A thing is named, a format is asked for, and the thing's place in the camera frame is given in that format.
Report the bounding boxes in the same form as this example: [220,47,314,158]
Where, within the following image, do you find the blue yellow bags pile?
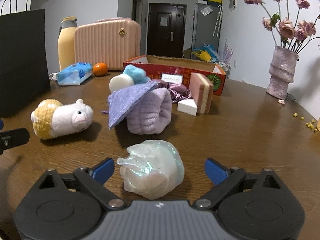
[192,44,220,63]

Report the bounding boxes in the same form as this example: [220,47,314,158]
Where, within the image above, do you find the purple satin scrunchie bonnet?
[150,80,193,103]

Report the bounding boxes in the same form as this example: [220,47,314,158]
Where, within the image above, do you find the white yellow plush alpaca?
[30,99,93,140]

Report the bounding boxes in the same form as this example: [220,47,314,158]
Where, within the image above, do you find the grey refrigerator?
[191,0,223,51]

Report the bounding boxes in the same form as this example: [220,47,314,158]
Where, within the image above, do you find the pink ribbed small suitcase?
[74,17,141,70]

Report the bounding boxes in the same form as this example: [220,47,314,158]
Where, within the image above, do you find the orange tangerine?
[92,62,108,77]

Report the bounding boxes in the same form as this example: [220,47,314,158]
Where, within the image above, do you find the white charger with cable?
[49,73,58,81]

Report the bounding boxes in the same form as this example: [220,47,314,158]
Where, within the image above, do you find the pink layered cleaning sponge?
[189,73,213,114]

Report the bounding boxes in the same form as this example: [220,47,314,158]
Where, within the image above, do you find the light blue fluffy puff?
[123,64,151,85]

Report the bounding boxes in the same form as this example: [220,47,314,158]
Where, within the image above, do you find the iridescent translucent shower cap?
[117,140,184,200]

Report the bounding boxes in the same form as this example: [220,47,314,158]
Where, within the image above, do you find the blue pocket tissue pack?
[161,73,183,84]

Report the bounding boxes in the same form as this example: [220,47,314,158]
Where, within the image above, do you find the dark brown entrance door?
[146,3,187,58]

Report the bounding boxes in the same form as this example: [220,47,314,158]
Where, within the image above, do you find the yellow thermos jug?
[57,16,78,70]

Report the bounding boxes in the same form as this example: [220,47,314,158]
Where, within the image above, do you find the red cardboard pumpkin box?
[123,55,226,96]

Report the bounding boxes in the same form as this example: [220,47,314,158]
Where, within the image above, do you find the white wall electrical panel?
[228,0,237,11]

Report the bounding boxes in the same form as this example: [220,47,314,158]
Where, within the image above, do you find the black paper shopping bag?
[1,9,50,118]

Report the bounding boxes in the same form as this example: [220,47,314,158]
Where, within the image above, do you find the lavender fluffy towel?
[126,88,172,135]

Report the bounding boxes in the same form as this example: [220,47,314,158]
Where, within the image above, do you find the purple textured vase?
[266,46,299,100]

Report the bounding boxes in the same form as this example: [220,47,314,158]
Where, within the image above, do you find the white cylindrical sponge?
[109,73,135,93]

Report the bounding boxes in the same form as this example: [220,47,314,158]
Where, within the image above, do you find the dried pink roses bouquet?
[243,0,319,54]

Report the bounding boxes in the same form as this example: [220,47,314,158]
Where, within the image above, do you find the yellow crumbs on table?
[293,113,319,132]

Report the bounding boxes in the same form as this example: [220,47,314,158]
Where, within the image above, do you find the white wedge makeup sponge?
[177,99,197,116]

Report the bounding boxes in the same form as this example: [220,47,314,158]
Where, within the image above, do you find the purple knitted cloth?
[104,81,158,130]

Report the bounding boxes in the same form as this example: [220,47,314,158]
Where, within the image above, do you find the purple feather decoration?
[222,40,234,63]

